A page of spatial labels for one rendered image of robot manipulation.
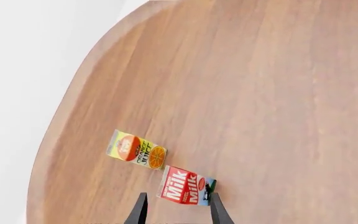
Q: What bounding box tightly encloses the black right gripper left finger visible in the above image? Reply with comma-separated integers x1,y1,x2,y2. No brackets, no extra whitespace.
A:
124,192,149,224

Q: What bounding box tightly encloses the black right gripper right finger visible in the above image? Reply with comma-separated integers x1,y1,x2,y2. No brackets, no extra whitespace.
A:
209,192,236,224

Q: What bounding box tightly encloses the red milk carton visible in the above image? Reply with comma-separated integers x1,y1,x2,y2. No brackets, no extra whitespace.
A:
156,164,218,207

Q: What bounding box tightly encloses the yellow orange juice carton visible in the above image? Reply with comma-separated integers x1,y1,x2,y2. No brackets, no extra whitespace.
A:
105,129,168,172

